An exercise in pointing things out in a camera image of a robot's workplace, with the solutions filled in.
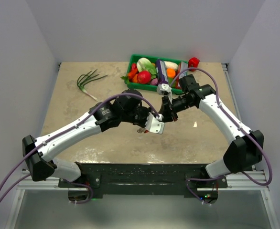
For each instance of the purple white box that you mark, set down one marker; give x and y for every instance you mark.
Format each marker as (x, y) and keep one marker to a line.
(161, 72)

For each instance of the red apple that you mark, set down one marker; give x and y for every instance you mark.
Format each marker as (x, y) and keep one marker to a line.
(144, 77)

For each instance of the red chili pepper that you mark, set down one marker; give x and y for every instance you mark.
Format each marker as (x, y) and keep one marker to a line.
(133, 71)

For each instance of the green vegetable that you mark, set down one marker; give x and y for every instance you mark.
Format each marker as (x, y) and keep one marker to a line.
(173, 83)

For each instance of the purple sweet potato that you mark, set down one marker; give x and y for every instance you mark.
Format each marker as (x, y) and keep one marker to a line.
(154, 82)

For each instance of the green plastic bin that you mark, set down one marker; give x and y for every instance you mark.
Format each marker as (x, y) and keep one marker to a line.
(133, 59)

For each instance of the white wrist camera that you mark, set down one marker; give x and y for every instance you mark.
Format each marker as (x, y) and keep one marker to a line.
(155, 124)
(165, 89)

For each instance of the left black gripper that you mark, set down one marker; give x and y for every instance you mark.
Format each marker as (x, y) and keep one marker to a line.
(146, 111)

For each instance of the orange carrot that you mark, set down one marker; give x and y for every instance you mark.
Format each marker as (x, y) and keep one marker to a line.
(135, 78)

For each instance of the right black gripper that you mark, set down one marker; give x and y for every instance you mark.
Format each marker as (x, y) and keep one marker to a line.
(165, 110)

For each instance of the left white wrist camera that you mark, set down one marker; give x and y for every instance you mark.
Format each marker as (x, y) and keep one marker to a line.
(155, 124)

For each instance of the orange fruit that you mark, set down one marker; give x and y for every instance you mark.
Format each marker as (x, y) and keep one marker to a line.
(171, 73)

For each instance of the white green cabbage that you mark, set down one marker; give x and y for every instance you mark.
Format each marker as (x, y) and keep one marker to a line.
(143, 64)

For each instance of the red bell pepper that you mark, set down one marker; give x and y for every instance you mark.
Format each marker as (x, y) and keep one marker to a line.
(193, 62)

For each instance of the white radish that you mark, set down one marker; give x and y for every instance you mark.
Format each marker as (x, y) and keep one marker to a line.
(171, 65)

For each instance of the red grey box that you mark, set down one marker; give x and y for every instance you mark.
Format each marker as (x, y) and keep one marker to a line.
(182, 66)

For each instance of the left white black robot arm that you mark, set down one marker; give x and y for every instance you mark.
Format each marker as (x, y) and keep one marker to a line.
(41, 153)

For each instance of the green spring onion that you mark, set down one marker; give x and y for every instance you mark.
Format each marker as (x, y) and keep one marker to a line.
(87, 78)

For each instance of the black base frame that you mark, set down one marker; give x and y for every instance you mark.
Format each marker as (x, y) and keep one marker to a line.
(97, 180)

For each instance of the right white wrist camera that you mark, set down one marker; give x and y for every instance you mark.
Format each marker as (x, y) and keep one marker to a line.
(165, 89)

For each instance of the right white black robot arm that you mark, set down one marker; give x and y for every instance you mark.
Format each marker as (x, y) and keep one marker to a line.
(244, 144)

